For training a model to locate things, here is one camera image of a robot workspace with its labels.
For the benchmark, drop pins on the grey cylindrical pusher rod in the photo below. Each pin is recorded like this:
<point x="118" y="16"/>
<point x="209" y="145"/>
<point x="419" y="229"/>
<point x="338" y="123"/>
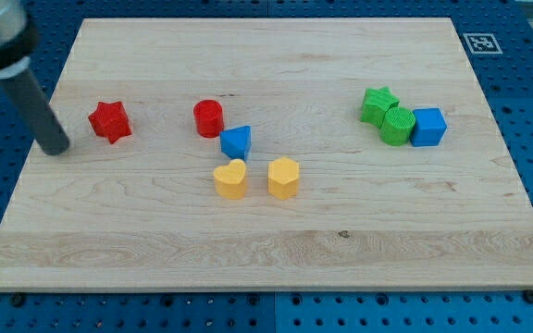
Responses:
<point x="24" y="92"/>

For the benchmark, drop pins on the red star block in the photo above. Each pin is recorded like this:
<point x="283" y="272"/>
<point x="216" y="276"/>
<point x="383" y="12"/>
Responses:
<point x="110" y="120"/>

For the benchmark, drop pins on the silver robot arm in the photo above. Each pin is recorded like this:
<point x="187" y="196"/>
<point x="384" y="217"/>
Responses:
<point x="18" y="39"/>

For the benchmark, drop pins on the green star block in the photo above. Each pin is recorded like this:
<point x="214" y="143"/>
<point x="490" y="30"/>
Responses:
<point x="376" y="103"/>

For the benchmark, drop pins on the red cylinder block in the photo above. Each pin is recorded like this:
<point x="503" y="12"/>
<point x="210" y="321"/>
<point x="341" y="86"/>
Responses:
<point x="208" y="116"/>

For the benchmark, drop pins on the blue triangle block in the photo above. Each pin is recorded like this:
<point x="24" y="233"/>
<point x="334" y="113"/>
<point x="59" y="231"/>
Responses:
<point x="236" y="143"/>

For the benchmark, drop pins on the yellow heart block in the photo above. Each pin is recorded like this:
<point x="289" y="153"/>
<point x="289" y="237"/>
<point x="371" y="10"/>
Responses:
<point x="231" y="180"/>

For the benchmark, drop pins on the wooden board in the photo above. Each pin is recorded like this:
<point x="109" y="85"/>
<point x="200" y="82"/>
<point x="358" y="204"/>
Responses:
<point x="143" y="215"/>

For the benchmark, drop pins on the yellow hexagon block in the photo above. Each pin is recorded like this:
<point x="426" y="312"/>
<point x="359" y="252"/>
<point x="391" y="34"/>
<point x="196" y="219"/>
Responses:
<point x="283" y="178"/>

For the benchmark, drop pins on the green cylinder block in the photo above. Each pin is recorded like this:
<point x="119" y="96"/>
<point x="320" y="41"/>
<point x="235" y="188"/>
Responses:
<point x="397" y="126"/>

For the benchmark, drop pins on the blue cube block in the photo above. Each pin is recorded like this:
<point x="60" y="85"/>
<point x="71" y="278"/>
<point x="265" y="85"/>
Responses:
<point x="429" y="128"/>

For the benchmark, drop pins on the white fiducial marker tag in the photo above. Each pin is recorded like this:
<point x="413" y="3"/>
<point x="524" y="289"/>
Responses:
<point x="482" y="43"/>

